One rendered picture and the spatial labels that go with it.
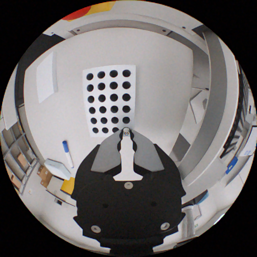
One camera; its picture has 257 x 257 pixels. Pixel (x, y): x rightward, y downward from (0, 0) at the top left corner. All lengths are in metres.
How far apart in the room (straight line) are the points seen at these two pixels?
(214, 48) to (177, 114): 0.19
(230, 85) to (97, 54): 0.23
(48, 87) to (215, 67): 0.34
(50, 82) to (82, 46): 0.11
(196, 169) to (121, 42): 0.28
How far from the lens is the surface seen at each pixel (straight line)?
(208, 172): 0.28
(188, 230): 0.60
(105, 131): 0.16
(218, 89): 0.15
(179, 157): 0.73
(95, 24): 0.28
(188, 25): 0.23
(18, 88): 0.60
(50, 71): 0.25
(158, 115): 0.19
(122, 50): 0.18
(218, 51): 0.18
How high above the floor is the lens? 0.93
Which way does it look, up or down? 62 degrees down
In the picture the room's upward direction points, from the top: 176 degrees clockwise
